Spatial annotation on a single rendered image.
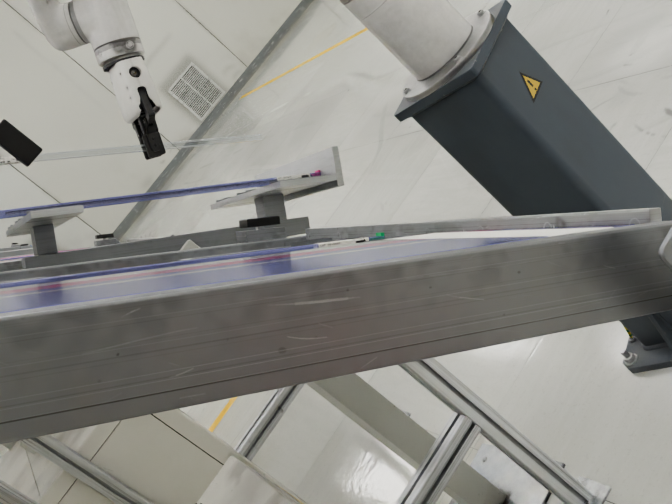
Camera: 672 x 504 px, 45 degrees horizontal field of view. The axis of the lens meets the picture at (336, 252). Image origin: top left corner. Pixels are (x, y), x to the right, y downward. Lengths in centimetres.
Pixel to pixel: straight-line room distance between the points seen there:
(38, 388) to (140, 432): 153
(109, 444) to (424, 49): 113
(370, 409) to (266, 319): 106
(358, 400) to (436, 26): 66
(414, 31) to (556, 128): 28
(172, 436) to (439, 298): 152
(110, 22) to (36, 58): 724
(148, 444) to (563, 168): 113
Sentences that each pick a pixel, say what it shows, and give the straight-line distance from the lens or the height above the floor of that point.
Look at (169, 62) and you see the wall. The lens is 895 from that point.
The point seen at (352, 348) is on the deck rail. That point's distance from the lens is 48.
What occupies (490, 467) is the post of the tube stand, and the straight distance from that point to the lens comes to 179.
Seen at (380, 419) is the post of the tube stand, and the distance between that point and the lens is 152.
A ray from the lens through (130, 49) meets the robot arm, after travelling 151.
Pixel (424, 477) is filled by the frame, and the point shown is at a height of 32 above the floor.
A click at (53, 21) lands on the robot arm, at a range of 154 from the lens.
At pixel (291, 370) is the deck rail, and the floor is 90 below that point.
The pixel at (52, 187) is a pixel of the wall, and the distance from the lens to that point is 858.
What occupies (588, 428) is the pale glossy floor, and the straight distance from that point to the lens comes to 169.
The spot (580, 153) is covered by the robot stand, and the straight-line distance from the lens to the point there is 141.
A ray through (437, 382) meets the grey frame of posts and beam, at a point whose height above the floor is 40.
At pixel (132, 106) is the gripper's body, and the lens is 148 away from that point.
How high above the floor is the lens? 107
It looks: 19 degrees down
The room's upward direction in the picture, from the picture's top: 49 degrees counter-clockwise
